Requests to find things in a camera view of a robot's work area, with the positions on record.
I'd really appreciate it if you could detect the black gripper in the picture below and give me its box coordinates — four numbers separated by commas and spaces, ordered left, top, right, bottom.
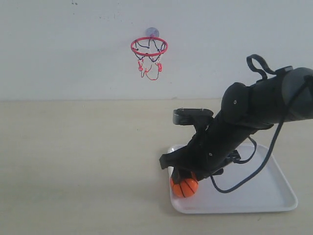
159, 115, 256, 184

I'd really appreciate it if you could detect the small orange toy basketball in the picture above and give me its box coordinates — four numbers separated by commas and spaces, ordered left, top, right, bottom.
170, 177, 199, 198

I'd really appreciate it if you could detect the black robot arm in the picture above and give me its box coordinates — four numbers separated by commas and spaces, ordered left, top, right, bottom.
159, 54, 313, 180

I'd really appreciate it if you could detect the red mini basketball hoop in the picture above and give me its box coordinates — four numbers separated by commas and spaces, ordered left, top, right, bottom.
130, 36, 169, 81

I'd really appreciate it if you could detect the white rectangular plastic tray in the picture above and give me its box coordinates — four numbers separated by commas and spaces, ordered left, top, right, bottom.
170, 143, 298, 214

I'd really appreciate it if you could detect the clear suction cup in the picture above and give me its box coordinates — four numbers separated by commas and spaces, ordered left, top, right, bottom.
145, 27, 159, 37

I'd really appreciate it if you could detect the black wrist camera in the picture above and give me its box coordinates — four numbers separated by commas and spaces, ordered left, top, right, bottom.
173, 108, 214, 125

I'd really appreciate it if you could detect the black cable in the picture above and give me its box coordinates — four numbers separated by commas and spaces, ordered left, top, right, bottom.
209, 73, 313, 194

